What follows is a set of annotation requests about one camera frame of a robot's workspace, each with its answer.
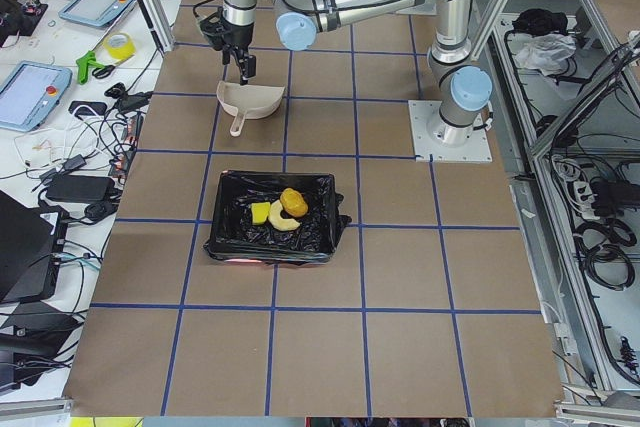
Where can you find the yellow tape roll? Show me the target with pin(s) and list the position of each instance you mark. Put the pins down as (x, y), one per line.
(119, 46)

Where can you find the near blue teach pendant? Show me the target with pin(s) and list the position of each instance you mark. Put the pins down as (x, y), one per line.
(30, 93)

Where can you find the black scissors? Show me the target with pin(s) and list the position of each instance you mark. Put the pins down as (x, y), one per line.
(106, 70)

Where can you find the black power brick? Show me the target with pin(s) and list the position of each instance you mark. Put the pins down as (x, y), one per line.
(79, 189)

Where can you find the crumpled white cloth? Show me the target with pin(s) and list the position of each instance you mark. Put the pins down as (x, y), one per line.
(548, 54)

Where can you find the blue teach pendant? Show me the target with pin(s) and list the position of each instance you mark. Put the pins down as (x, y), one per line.
(93, 13)
(30, 93)

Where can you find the black phone on desk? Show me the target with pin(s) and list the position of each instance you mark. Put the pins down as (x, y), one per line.
(87, 108)

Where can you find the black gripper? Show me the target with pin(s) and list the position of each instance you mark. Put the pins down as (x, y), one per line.
(238, 37)

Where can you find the round golden bread roll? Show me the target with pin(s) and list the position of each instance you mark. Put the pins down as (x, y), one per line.
(293, 203)

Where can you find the green handled tool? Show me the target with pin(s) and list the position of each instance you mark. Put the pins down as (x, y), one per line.
(84, 64)

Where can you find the yellow sponge piece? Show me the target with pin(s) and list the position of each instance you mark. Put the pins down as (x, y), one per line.
(260, 212)

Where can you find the croissant bread piece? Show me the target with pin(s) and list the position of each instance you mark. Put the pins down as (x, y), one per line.
(278, 221)

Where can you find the black cloth bundle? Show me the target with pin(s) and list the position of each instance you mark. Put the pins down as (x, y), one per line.
(541, 22)

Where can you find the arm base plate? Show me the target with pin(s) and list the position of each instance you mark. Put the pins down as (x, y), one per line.
(435, 141)

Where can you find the black laptop computer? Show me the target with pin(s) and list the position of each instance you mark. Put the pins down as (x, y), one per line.
(30, 240)

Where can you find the far blue teach pendant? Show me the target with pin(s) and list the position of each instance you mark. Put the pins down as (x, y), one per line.
(93, 13)

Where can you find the beige plastic dustpan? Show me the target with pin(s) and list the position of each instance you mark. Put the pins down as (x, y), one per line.
(247, 102)

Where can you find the white power strip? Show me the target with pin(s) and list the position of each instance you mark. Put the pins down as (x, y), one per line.
(583, 200)

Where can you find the bin with black bag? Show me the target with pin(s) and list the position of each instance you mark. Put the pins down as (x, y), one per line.
(233, 237)

